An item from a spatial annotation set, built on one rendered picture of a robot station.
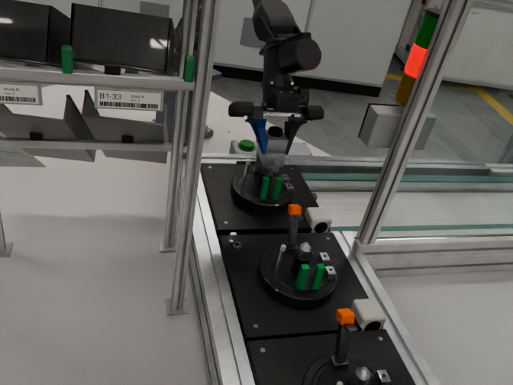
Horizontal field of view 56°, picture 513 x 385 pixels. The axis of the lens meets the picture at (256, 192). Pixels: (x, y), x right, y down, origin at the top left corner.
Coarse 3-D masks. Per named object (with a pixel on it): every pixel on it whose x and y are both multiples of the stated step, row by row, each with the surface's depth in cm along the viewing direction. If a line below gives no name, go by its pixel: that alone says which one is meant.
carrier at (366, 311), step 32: (224, 256) 88; (256, 256) 89; (288, 256) 88; (320, 256) 87; (256, 288) 83; (288, 288) 81; (320, 288) 83; (352, 288) 87; (256, 320) 77; (288, 320) 78; (320, 320) 79; (384, 320) 80
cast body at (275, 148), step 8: (272, 128) 97; (280, 128) 98; (272, 136) 97; (280, 136) 97; (272, 144) 96; (280, 144) 97; (272, 152) 98; (280, 152) 98; (264, 160) 98; (272, 160) 98; (280, 160) 98; (272, 168) 98
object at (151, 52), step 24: (72, 24) 64; (96, 24) 64; (120, 24) 64; (144, 24) 65; (168, 24) 65; (96, 48) 64; (120, 48) 65; (144, 48) 65; (168, 48) 66; (144, 72) 68; (168, 72) 70
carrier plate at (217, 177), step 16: (208, 176) 108; (224, 176) 109; (208, 192) 103; (224, 192) 104; (304, 192) 109; (224, 208) 100; (240, 208) 101; (288, 208) 103; (304, 208) 104; (224, 224) 95; (240, 224) 96; (256, 224) 97; (272, 224) 98; (288, 224) 99; (304, 224) 100
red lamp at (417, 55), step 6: (414, 48) 80; (420, 48) 79; (414, 54) 81; (420, 54) 80; (408, 60) 82; (414, 60) 81; (420, 60) 80; (408, 66) 82; (414, 66) 81; (420, 66) 80; (408, 72) 82; (414, 72) 81
